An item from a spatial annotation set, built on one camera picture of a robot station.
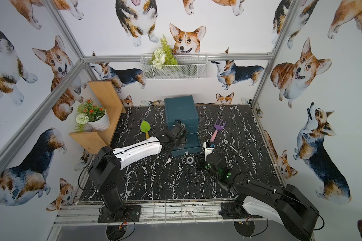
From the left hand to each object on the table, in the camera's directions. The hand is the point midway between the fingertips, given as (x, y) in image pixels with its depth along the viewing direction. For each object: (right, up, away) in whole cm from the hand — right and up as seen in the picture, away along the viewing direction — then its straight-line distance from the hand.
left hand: (181, 135), depth 90 cm
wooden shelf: (-53, +25, +15) cm, 60 cm away
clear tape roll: (+5, -17, +2) cm, 18 cm away
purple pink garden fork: (+25, +4, +19) cm, 31 cm away
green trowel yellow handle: (-28, +4, +20) cm, 34 cm away
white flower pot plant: (-54, +10, +4) cm, 55 cm away
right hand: (+10, -8, -7) cm, 15 cm away
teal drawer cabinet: (+1, +16, 0) cm, 16 cm away
